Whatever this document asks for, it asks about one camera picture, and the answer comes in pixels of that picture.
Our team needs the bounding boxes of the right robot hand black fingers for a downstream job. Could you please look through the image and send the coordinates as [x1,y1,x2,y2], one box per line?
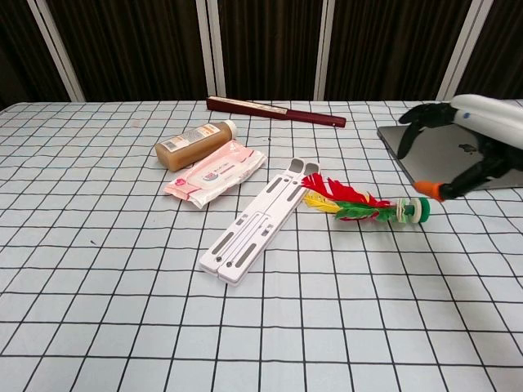
[398,93,523,203]

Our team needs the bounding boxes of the colourful feather shuttlecock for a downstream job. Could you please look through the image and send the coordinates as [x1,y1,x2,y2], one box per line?
[301,171,432,225]

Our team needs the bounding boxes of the white folded laptop stand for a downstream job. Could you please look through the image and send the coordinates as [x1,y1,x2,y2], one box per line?
[199,156,322,289]

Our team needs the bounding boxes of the grey laptop closed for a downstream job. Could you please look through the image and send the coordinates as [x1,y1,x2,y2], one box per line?
[376,122,523,191]

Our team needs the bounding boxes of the dark folding screen panel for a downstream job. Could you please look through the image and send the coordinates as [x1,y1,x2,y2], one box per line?
[316,0,481,101]
[436,0,523,101]
[28,0,217,102]
[206,0,334,101]
[0,0,85,108]

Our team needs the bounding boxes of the dark red folded fan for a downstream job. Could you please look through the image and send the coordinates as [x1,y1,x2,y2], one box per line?
[205,96,347,128]

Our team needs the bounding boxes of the pink wet wipes pack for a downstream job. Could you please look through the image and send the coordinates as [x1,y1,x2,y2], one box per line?
[163,139,269,212]

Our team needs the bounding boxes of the brown liquid plastic bottle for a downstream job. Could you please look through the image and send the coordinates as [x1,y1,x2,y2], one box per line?
[154,119,239,172]

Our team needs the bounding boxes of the white black checked tablecloth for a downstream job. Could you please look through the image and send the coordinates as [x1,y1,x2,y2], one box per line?
[0,99,523,392]

